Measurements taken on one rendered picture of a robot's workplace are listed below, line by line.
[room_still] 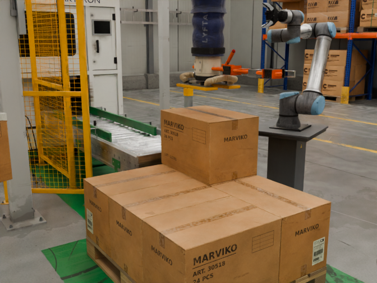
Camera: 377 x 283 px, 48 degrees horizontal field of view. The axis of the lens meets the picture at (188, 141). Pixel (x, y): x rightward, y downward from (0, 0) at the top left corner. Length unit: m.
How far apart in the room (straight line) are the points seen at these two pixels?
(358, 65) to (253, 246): 9.33
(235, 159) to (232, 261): 0.85
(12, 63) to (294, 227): 2.31
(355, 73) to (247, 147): 8.51
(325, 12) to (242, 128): 8.47
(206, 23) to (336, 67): 8.23
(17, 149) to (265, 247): 2.11
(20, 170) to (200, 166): 1.52
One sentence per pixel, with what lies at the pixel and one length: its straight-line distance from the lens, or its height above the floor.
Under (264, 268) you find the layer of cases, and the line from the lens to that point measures 2.30.
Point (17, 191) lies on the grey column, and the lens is 3.63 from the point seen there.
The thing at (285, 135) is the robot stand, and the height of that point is 0.74.
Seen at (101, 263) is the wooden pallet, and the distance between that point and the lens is 2.92.
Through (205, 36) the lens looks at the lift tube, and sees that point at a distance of 2.80.
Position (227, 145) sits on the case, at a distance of 2.69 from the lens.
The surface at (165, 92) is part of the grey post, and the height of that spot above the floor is 0.66.
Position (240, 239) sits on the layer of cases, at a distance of 2.10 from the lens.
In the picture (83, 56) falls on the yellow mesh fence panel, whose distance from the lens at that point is 3.67.
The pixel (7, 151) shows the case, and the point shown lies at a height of 0.80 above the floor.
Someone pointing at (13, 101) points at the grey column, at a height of 0.98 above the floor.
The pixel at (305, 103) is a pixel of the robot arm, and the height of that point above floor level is 0.97.
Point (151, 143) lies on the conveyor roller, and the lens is 3.82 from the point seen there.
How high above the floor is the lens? 1.42
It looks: 13 degrees down
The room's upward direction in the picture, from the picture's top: straight up
